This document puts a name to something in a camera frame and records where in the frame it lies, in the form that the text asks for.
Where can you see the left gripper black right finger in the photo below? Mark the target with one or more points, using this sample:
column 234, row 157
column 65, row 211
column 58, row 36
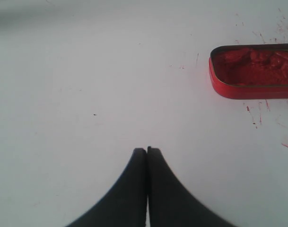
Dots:
column 170, row 204

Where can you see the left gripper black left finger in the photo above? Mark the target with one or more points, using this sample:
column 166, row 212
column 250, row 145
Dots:
column 125, row 204

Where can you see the red ink paste tin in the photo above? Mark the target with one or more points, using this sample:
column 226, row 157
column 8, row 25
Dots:
column 258, row 71

